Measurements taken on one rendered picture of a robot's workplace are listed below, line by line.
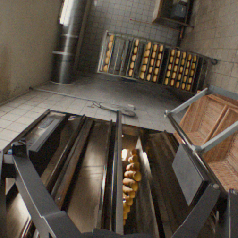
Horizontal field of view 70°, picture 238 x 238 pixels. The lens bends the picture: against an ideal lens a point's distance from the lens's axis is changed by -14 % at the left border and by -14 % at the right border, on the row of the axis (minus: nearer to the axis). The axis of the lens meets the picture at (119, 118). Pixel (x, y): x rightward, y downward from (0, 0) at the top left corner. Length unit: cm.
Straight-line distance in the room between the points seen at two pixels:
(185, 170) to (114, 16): 521
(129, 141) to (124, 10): 404
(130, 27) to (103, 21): 71
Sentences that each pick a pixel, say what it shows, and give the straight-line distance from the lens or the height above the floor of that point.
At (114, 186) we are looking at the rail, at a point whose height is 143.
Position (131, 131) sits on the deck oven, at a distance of 188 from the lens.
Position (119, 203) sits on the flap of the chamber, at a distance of 73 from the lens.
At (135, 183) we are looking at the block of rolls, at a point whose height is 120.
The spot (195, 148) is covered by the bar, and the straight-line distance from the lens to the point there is 75.
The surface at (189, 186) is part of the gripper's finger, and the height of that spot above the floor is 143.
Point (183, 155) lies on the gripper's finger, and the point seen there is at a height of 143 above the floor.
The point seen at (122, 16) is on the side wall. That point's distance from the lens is 533.
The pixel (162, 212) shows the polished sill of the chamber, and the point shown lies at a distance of 98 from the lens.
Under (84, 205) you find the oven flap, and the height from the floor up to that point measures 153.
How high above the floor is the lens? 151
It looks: 4 degrees down
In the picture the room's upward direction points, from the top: 79 degrees counter-clockwise
